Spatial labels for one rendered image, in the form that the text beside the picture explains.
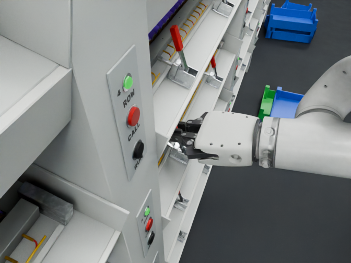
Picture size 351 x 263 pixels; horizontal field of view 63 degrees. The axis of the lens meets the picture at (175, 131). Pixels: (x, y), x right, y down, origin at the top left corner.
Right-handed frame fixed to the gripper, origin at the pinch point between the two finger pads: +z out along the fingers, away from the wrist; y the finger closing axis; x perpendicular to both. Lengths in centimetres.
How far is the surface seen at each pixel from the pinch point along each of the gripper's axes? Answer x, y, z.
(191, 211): -45.6, 9.3, 7.4
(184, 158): -6.4, -1.0, -0.9
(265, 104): -61, 89, -5
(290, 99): -54, 84, -17
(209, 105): -7.7, 18.2, -0.8
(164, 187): -7.0, -8.3, 0.6
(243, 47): -26, 83, 4
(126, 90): 24.9, -21.1, -9.2
